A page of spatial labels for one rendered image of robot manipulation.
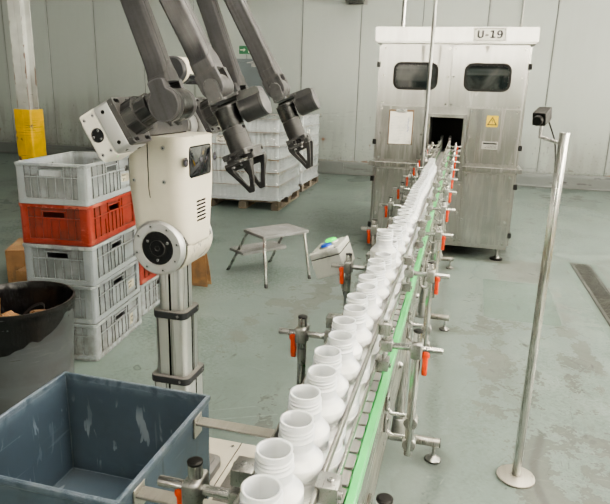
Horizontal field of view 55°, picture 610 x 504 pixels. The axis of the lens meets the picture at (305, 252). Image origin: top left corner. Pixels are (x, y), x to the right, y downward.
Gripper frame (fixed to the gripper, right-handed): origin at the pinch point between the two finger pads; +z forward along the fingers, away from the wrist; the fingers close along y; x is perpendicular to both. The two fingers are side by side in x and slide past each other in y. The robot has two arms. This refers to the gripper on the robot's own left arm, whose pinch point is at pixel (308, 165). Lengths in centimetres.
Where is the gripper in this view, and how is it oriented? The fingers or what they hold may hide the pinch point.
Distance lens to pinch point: 182.3
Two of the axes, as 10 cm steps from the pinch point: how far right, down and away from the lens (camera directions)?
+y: 1.3, -2.1, 9.7
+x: -9.2, 3.5, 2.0
